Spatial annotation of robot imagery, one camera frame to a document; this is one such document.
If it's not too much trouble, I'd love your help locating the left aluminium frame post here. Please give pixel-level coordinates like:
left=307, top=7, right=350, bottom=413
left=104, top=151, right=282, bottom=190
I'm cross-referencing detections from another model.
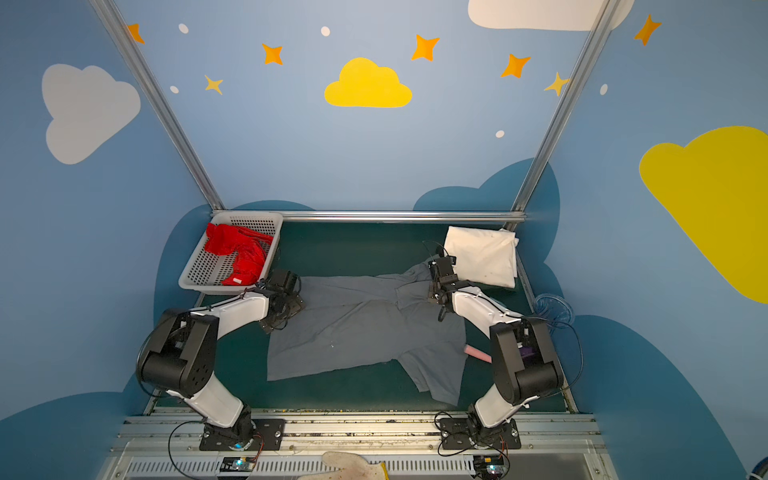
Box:
left=90, top=0, right=226, bottom=211

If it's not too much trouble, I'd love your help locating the folded white t shirt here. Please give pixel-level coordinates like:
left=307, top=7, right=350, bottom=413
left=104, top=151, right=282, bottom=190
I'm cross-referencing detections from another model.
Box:
left=444, top=226, right=518, bottom=289

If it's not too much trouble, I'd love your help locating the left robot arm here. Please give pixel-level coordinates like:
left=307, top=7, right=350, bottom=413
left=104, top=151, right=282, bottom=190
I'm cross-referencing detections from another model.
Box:
left=136, top=270, right=304, bottom=451

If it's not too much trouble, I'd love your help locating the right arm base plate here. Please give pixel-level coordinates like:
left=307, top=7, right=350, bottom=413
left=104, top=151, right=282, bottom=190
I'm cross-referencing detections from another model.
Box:
left=435, top=416, right=521, bottom=452

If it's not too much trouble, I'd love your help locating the circuit board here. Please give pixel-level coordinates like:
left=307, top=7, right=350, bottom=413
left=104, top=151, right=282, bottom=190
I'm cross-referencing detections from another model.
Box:
left=473, top=456, right=508, bottom=480
left=219, top=457, right=255, bottom=476

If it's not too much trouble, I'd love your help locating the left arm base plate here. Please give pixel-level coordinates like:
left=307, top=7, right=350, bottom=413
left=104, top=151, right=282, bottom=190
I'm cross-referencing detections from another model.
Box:
left=199, top=419, right=285, bottom=452

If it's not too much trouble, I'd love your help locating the right aluminium frame post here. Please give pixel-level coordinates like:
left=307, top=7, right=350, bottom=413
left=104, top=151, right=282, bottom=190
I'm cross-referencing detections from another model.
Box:
left=510, top=0, right=621, bottom=223

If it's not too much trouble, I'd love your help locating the aluminium frame post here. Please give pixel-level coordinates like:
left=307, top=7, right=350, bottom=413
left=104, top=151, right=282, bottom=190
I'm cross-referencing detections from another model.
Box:
left=510, top=0, right=621, bottom=223
left=90, top=0, right=226, bottom=211

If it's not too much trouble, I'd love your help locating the right circuit board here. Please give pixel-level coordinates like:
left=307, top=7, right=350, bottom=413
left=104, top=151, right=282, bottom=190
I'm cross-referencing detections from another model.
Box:
left=473, top=456, right=508, bottom=480

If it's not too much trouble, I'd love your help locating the horizontal aluminium frame bar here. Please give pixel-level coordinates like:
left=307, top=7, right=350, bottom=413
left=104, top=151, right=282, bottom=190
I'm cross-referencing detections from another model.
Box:
left=211, top=209, right=527, bottom=224

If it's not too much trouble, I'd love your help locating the purple scoop pink handle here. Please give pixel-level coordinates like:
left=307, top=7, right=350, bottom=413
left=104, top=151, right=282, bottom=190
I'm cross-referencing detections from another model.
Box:
left=464, top=345, right=492, bottom=364

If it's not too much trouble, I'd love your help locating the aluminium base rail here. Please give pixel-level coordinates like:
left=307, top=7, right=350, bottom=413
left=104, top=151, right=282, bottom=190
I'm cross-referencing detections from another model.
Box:
left=98, top=409, right=618, bottom=479

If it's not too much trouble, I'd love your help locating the grey t shirt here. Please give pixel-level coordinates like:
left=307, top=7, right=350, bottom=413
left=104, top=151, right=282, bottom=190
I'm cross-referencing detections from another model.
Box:
left=267, top=263, right=466, bottom=405

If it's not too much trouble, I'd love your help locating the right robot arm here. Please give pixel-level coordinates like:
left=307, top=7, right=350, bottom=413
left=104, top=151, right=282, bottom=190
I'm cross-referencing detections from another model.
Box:
left=427, top=256, right=565, bottom=446

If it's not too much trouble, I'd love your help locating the white work glove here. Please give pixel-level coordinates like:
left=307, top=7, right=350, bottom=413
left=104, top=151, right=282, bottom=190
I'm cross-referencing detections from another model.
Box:
left=299, top=451, right=390, bottom=480

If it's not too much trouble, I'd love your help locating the red t shirt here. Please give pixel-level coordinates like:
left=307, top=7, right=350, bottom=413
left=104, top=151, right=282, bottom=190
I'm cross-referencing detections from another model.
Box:
left=204, top=223, right=274, bottom=287

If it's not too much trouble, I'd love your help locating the left circuit board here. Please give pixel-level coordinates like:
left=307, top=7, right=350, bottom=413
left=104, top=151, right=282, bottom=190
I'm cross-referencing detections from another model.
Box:
left=219, top=457, right=255, bottom=476

